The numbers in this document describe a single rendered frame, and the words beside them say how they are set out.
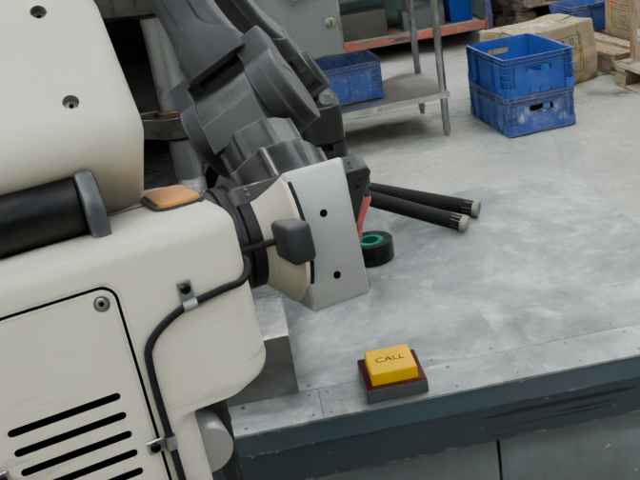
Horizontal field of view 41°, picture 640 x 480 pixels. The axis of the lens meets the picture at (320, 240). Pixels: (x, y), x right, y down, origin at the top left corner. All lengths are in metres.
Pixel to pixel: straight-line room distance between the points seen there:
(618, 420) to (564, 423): 0.09
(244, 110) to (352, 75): 4.13
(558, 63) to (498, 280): 3.45
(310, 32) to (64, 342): 1.41
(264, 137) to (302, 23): 1.19
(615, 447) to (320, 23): 1.06
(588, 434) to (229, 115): 0.78
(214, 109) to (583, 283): 0.77
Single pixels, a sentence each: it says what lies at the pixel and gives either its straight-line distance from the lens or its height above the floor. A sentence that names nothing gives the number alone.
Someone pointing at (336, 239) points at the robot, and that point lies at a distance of 0.65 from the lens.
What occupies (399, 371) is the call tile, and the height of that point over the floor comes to 0.83.
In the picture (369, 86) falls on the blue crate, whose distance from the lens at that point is 4.89.
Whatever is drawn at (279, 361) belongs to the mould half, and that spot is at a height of 0.85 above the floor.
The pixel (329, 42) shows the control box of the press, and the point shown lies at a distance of 1.89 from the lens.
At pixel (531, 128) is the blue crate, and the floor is 0.03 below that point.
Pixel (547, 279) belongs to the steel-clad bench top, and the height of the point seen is 0.80.
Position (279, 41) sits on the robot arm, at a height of 1.25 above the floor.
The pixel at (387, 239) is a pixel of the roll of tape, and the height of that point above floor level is 0.84.
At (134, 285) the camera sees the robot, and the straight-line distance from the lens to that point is 0.54.
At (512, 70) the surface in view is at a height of 0.37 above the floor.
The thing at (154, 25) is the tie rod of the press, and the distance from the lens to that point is 1.74.
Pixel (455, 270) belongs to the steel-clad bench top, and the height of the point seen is 0.80.
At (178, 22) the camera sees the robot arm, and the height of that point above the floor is 1.33.
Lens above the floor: 1.42
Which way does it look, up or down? 22 degrees down
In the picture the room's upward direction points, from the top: 10 degrees counter-clockwise
